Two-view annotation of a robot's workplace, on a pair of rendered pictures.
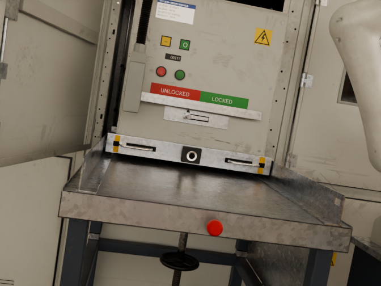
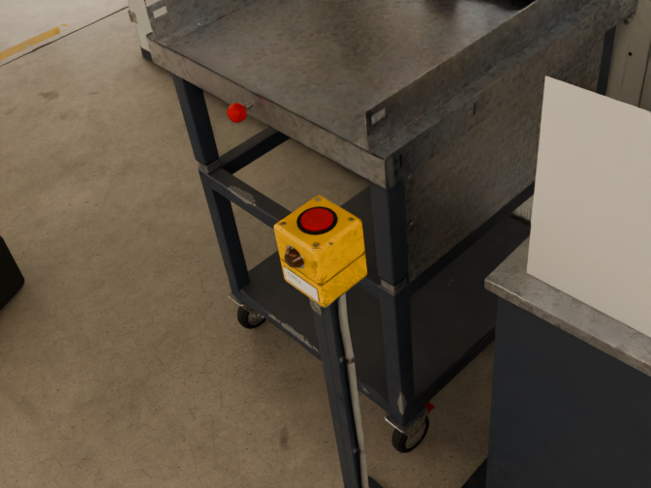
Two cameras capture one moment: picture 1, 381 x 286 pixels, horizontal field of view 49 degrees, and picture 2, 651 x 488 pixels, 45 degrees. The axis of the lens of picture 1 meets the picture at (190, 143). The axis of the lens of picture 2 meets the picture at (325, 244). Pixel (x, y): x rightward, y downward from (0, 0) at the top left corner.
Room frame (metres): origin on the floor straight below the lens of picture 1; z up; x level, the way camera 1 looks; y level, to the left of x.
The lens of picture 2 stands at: (0.35, -1.10, 1.52)
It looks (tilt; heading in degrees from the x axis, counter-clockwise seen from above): 43 degrees down; 60
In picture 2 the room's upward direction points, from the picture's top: 8 degrees counter-clockwise
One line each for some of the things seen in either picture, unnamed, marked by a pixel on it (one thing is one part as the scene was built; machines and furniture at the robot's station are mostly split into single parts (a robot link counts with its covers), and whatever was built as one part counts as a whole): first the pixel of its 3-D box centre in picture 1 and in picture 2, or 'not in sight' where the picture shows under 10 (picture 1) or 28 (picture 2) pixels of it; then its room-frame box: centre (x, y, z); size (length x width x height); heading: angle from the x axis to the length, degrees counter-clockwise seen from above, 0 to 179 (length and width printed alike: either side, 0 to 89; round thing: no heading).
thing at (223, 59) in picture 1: (203, 76); not in sight; (1.33, -0.01, 1.15); 0.48 x 0.01 x 0.48; 98
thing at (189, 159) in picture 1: (191, 155); not in sight; (1.31, -0.01, 0.90); 0.06 x 0.03 x 0.05; 98
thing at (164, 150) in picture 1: (189, 154); not in sight; (1.35, 0.00, 0.89); 0.54 x 0.05 x 0.06; 98
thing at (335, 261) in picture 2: not in sight; (321, 250); (0.70, -0.47, 0.85); 0.08 x 0.08 x 0.10; 8
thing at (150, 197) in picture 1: (192, 187); (388, 22); (1.18, -0.03, 0.82); 0.68 x 0.62 x 0.06; 8
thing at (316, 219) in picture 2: not in sight; (317, 222); (0.70, -0.47, 0.90); 0.04 x 0.04 x 0.02
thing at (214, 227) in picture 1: (214, 226); (241, 109); (0.82, -0.07, 0.82); 0.04 x 0.03 x 0.03; 8
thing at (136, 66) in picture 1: (134, 82); not in sight; (1.23, 0.19, 1.09); 0.08 x 0.05 x 0.17; 8
